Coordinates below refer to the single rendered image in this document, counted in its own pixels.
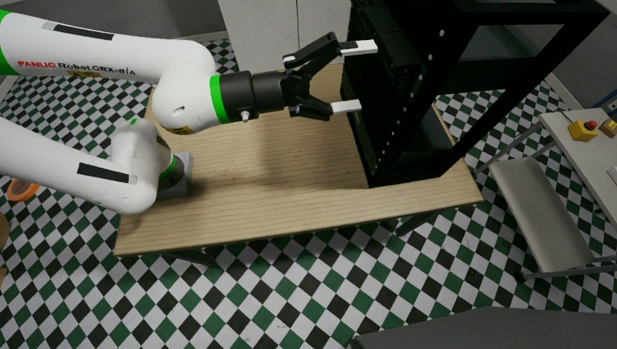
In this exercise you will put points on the black server rack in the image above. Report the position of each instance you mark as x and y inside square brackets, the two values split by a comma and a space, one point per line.
[422, 42]

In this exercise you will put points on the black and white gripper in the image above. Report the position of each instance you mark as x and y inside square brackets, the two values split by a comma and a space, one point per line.
[268, 86]

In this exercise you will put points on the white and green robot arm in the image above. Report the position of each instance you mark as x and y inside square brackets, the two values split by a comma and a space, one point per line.
[185, 102]

